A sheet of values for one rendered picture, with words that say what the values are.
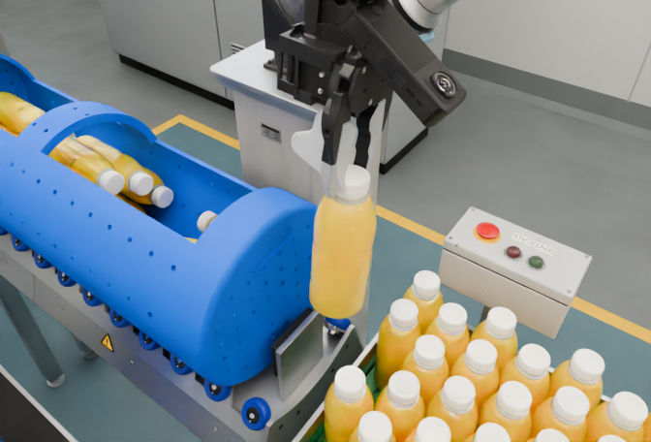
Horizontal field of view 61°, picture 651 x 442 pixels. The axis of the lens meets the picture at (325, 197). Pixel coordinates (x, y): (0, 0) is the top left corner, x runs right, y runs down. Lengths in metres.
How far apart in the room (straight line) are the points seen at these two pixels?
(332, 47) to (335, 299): 0.28
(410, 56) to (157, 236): 0.42
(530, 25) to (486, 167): 0.97
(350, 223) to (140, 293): 0.33
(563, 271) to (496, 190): 1.96
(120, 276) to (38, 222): 0.19
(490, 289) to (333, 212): 0.41
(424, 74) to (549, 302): 0.50
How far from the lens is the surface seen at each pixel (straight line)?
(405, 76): 0.45
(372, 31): 0.45
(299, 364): 0.86
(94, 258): 0.83
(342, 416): 0.75
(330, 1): 0.48
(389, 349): 0.83
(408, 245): 2.44
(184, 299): 0.71
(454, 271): 0.91
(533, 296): 0.88
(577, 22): 3.46
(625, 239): 2.78
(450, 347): 0.82
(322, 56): 0.47
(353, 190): 0.54
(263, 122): 1.23
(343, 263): 0.58
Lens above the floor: 1.70
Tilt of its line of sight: 40 degrees down
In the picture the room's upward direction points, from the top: straight up
